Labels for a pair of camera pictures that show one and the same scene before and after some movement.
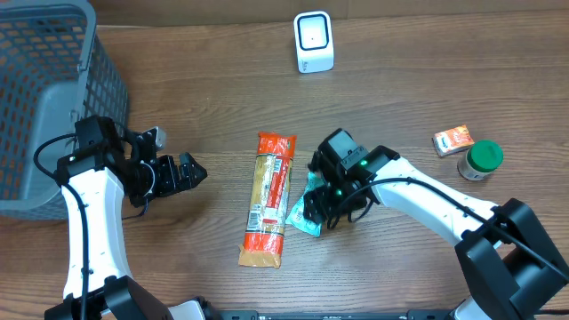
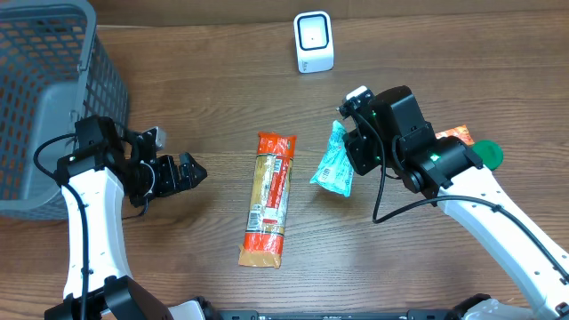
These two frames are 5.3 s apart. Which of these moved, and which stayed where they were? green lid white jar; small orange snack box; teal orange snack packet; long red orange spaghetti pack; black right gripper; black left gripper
Moved: teal orange snack packet; black right gripper
Stayed: black left gripper; long red orange spaghetti pack; small orange snack box; green lid white jar
